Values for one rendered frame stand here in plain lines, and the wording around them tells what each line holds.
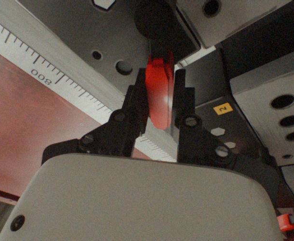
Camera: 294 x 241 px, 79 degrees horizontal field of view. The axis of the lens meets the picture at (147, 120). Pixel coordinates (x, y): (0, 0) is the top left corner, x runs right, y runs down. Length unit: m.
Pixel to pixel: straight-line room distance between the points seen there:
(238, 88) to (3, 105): 0.27
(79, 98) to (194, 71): 0.14
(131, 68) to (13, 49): 0.11
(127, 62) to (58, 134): 0.18
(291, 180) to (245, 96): 0.19
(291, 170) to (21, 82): 0.37
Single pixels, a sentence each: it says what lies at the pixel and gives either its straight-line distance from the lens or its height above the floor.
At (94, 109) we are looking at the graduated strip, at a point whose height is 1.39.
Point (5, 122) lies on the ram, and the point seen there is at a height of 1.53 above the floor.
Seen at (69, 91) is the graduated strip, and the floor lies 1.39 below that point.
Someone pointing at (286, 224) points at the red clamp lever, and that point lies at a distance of 0.45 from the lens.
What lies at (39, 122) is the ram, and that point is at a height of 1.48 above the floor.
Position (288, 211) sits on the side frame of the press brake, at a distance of 0.85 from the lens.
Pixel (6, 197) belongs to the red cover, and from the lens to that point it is 0.96.
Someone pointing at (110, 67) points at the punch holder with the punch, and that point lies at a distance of 0.16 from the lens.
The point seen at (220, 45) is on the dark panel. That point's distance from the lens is 0.77.
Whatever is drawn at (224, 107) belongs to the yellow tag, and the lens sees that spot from 0.19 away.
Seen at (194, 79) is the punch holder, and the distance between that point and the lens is 0.22.
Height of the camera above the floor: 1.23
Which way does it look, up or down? 36 degrees up
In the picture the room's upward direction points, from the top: 113 degrees counter-clockwise
